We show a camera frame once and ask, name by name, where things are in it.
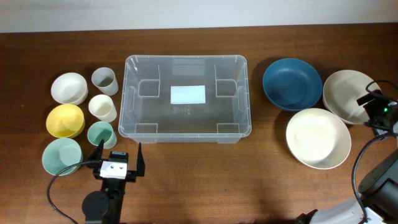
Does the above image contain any black left camera cable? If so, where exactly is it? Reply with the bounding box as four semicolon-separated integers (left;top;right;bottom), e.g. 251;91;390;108
46;160;102;224

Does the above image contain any clear plastic storage container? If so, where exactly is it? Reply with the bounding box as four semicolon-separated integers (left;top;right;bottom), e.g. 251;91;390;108
118;55;252;144

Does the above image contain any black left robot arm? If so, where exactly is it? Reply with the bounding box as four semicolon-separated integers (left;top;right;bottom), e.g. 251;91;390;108
81;139;146;223

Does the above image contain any small yellow bowl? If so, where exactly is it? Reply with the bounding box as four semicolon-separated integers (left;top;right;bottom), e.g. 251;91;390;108
46;104;85;138

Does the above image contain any mint green plastic cup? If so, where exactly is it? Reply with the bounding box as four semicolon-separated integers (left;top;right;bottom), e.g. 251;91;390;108
87;121;117;149

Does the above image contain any cream white bowl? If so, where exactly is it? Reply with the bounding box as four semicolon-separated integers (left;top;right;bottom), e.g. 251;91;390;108
285;108;351;170

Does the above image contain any cream plastic cup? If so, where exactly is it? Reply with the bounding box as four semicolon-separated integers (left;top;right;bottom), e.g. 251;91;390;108
88;95;118;123

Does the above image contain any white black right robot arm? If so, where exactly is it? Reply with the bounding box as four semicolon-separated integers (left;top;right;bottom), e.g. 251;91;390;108
294;96;397;224

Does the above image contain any small white bowl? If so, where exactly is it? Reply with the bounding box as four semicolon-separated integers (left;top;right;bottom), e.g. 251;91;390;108
50;72;88;105

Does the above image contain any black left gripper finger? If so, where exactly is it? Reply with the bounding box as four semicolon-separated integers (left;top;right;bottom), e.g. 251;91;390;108
131;143;146;177
86;139;104;169

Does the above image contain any beige bowl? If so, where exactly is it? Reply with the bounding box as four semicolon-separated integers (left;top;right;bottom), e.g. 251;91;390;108
323;70;373;124

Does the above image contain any grey plastic cup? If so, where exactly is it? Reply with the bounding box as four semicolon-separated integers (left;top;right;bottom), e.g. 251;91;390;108
91;67;119;96

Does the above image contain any small mint green bowl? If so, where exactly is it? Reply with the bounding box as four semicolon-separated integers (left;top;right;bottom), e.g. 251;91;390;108
42;138;83;175

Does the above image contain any dark blue bowl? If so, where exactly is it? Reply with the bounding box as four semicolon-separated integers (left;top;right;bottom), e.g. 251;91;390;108
262;58;323;111

